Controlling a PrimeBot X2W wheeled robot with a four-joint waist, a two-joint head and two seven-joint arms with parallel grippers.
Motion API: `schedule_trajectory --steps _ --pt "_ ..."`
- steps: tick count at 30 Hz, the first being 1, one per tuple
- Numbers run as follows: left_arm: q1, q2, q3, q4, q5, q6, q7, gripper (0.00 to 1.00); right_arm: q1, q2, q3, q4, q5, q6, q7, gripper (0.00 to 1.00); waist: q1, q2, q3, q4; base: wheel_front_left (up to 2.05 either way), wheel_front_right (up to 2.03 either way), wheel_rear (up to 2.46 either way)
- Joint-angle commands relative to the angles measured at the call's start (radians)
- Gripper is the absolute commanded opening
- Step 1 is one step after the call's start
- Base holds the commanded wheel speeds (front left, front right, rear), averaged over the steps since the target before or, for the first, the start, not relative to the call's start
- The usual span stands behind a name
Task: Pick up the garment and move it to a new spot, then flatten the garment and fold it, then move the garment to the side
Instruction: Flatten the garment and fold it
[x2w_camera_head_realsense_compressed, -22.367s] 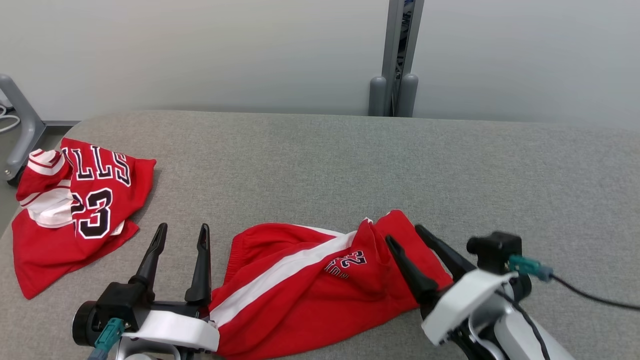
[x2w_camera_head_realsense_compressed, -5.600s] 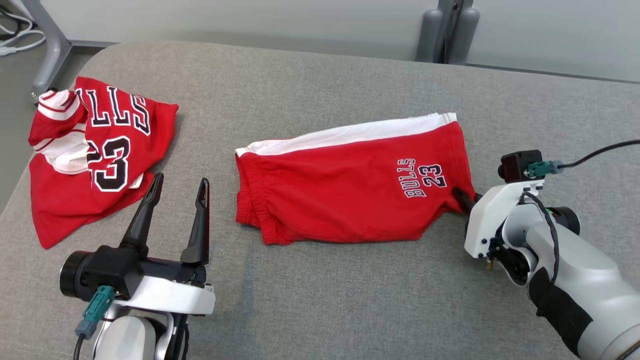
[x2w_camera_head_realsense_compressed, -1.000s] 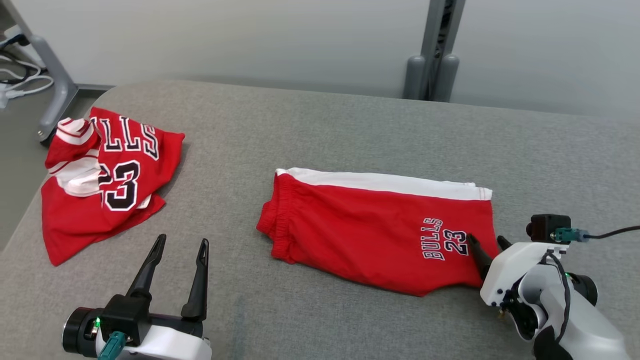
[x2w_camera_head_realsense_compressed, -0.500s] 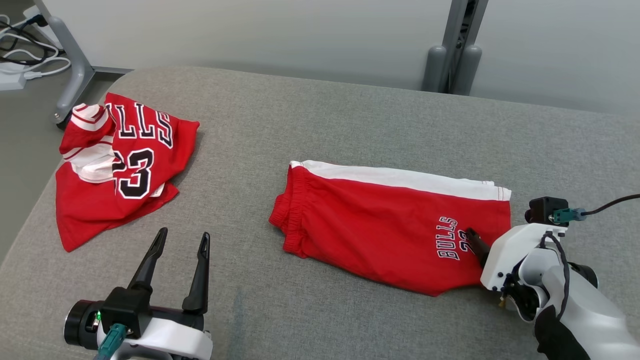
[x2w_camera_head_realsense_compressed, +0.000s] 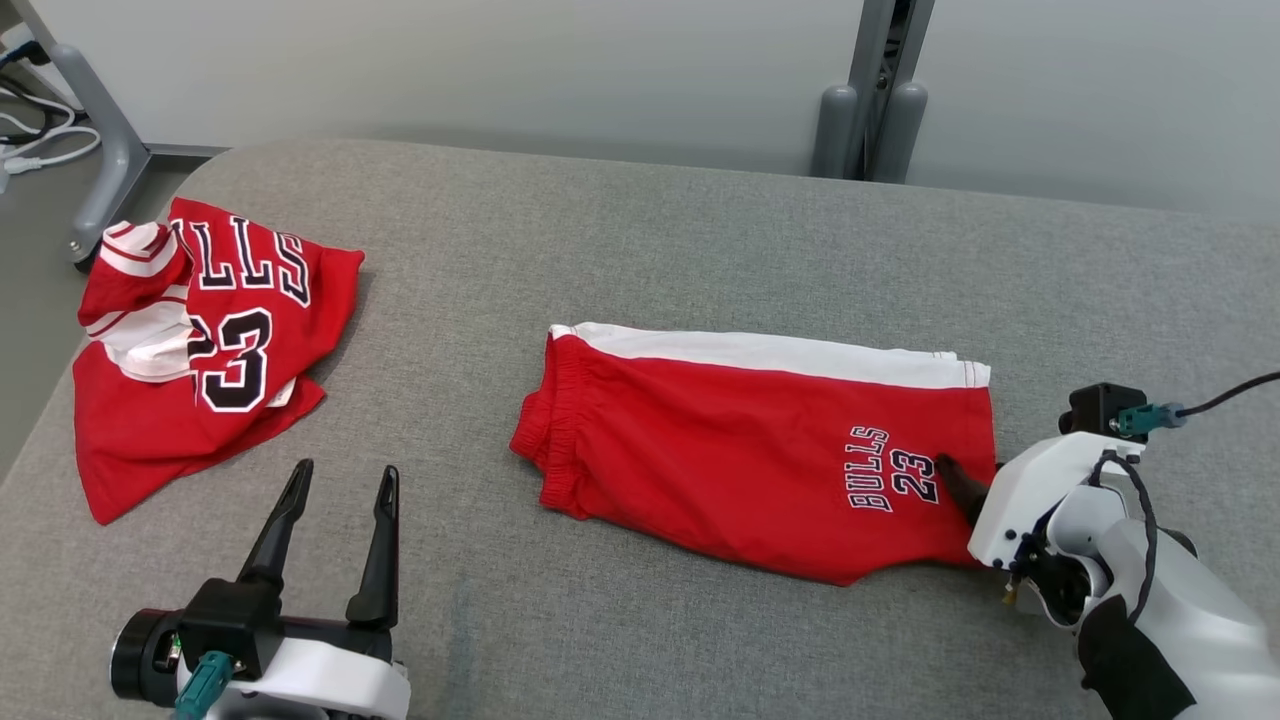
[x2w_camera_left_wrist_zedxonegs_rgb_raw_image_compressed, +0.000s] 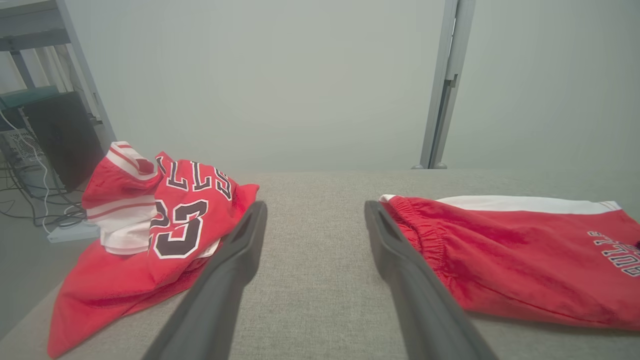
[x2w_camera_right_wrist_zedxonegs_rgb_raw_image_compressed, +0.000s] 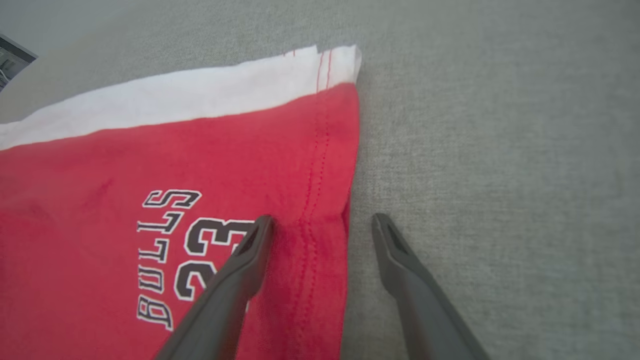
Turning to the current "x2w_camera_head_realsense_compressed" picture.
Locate grey wheeled stand leg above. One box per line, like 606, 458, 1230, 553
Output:
8, 0, 227, 273

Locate white floor cable bundle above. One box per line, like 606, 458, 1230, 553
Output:
0, 75, 103, 193

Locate grey metal partition post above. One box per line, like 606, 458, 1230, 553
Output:
812, 0, 937, 185

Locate red shorts with white stripe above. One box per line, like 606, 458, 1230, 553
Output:
510, 322, 999, 587

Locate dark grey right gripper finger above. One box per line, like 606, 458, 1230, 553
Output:
935, 455, 991, 526

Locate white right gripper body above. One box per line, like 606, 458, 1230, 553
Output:
967, 432, 1146, 571

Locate right camera cable teal plug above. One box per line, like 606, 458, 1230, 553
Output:
1118, 372, 1280, 437

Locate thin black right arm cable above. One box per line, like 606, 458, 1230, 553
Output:
1088, 450, 1159, 626

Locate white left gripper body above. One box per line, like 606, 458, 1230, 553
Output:
205, 620, 411, 720

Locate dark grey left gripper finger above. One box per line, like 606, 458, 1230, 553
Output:
346, 465, 401, 631
238, 459, 314, 583

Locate red Bulls 23 jersey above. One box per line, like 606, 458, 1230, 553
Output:
73, 197, 365, 526

